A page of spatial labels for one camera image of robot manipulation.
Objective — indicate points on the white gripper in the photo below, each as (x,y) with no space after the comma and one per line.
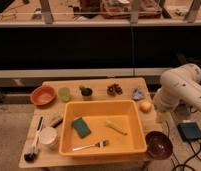
(161,117)

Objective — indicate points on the yellow banana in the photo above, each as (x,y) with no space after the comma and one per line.
(116,127)

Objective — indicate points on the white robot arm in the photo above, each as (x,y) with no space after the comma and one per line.
(179,84)

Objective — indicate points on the dark purple bowl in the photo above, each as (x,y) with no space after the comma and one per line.
(159,146)

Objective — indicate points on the red bowl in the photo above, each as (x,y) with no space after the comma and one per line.
(42,95)

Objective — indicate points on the orange fruit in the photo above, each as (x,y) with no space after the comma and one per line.
(145,106)

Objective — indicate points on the blue grey crumpled cloth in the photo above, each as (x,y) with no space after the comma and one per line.
(137,94)

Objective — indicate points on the yellow plastic tub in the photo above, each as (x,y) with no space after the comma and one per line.
(95,113)

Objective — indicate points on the silver fork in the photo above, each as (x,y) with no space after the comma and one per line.
(99,144)

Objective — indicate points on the green sponge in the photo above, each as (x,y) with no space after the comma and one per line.
(81,127)

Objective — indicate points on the green cup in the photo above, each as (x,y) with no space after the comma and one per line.
(64,94)

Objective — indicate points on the white paper cup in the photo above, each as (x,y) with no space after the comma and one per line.
(48,137)

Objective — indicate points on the black white dish brush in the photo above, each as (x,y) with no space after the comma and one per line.
(31,153)

